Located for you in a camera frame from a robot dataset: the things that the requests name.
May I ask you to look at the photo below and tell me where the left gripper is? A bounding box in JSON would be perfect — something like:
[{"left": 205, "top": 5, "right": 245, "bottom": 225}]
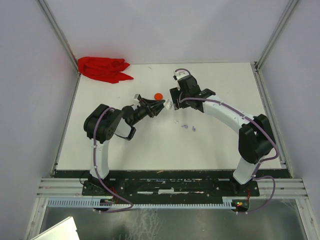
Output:
[{"left": 131, "top": 97, "right": 167, "bottom": 126}]

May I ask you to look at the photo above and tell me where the orange charging case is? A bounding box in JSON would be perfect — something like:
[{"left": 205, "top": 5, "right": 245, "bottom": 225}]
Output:
[{"left": 154, "top": 92, "right": 164, "bottom": 101}]

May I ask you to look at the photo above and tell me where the white charging case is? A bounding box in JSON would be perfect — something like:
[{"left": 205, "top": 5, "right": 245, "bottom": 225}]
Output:
[{"left": 163, "top": 99, "right": 173, "bottom": 110}]

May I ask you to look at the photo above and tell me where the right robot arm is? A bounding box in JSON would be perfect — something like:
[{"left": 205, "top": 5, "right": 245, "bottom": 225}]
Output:
[{"left": 169, "top": 72, "right": 279, "bottom": 196}]

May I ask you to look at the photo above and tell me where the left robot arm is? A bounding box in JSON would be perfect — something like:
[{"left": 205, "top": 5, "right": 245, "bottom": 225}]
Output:
[{"left": 83, "top": 94, "right": 166, "bottom": 195}]

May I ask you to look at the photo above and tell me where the red cloth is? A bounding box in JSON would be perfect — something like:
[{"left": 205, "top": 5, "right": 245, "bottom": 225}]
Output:
[{"left": 77, "top": 56, "right": 134, "bottom": 84}]

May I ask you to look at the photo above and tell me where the metal sheet corner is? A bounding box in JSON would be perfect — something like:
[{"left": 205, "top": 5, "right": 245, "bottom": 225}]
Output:
[{"left": 32, "top": 216, "right": 80, "bottom": 240}]

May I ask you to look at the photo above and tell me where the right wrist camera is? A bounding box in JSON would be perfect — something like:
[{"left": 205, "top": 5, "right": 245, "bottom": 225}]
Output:
[{"left": 173, "top": 68, "right": 191, "bottom": 81}]

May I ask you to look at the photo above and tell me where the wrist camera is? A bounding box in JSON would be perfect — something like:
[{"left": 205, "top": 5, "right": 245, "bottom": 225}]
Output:
[
  {"left": 133, "top": 94, "right": 140, "bottom": 101},
  {"left": 173, "top": 68, "right": 191, "bottom": 81}
]

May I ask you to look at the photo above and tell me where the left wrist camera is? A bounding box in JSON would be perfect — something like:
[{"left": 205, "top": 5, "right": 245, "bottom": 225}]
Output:
[{"left": 133, "top": 94, "right": 140, "bottom": 101}]

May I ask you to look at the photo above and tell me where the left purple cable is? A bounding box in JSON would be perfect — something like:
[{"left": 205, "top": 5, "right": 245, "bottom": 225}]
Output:
[{"left": 92, "top": 107, "right": 135, "bottom": 215}]

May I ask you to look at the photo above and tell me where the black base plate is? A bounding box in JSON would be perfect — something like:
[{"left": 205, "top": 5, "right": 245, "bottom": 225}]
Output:
[{"left": 53, "top": 170, "right": 294, "bottom": 205}]

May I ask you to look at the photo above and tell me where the right frame post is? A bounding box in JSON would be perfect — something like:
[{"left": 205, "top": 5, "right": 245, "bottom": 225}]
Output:
[{"left": 253, "top": 0, "right": 300, "bottom": 73}]

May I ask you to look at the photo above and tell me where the frame post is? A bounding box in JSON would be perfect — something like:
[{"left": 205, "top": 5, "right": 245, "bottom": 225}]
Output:
[
  {"left": 253, "top": 0, "right": 300, "bottom": 73},
  {"left": 34, "top": 0, "right": 81, "bottom": 75}
]

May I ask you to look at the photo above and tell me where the aluminium rail front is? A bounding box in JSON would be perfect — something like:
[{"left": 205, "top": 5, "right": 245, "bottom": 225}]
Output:
[{"left": 36, "top": 178, "right": 308, "bottom": 199}]

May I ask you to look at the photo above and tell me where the blue cable duct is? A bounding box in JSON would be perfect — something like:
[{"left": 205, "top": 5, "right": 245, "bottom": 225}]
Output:
[{"left": 47, "top": 197, "right": 236, "bottom": 210}]

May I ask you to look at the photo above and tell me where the left frame post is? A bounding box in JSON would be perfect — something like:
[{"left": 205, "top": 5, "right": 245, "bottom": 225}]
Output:
[{"left": 34, "top": 0, "right": 81, "bottom": 75}]

